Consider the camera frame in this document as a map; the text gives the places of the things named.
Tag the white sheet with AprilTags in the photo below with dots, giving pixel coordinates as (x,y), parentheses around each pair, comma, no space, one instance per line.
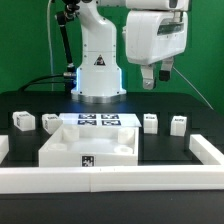
(101,119)

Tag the white U-shaped fence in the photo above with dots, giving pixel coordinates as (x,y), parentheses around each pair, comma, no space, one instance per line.
(100,179)

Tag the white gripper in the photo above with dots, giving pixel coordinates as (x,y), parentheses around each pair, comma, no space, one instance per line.
(152,36)

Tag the white square tabletop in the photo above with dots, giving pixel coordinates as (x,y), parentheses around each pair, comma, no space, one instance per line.
(90,146)

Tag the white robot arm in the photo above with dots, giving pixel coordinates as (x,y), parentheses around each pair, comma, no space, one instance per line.
(99,78)

